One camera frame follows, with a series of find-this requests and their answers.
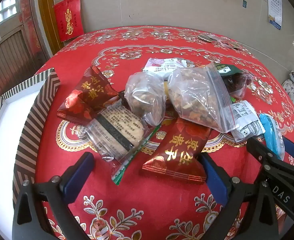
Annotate white snack packet black print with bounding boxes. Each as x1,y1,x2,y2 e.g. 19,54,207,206
228,100,266,144

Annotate red gold-print snack packet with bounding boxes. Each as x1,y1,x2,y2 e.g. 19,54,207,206
141,116,211,185
57,66,119,124

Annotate pink white snack packet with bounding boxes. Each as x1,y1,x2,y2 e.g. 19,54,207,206
144,57,195,77

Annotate red paper door strip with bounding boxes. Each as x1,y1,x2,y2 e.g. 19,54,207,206
19,0,42,53

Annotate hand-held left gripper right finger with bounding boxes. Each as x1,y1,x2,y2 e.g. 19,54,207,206
199,152,294,240

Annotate clear bag of red dates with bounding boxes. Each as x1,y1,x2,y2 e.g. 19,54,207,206
223,71,253,99

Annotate clear bag of dried nuts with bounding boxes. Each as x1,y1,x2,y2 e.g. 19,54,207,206
124,62,236,133

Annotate red floral tablecloth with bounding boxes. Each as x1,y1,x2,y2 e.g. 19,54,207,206
34,26,294,240

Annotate wall calendar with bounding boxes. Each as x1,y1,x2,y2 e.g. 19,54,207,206
266,0,284,30

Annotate wooden door frame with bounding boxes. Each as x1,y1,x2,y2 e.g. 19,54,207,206
37,0,62,55

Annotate clear cookie packet green edge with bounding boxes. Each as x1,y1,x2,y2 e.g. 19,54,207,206
83,99,161,186

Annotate red gold-print wall poster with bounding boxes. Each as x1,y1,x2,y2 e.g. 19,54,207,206
53,0,85,42

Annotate green cracker packet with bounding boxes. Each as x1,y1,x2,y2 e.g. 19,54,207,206
213,64,244,77

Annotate striped gift box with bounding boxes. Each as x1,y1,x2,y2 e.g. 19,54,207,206
0,67,61,220

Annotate blue snack packet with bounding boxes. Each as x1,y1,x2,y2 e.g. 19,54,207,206
258,113,286,161

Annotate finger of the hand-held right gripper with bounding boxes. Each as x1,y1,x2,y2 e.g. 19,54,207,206
246,137,286,170
281,135,294,167

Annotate small shiny wrappers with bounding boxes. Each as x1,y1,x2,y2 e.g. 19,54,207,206
198,34,240,50

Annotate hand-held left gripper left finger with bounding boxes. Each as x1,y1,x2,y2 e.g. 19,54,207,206
12,152,95,240

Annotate ribbed metal door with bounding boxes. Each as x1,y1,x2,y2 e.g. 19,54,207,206
0,22,52,115

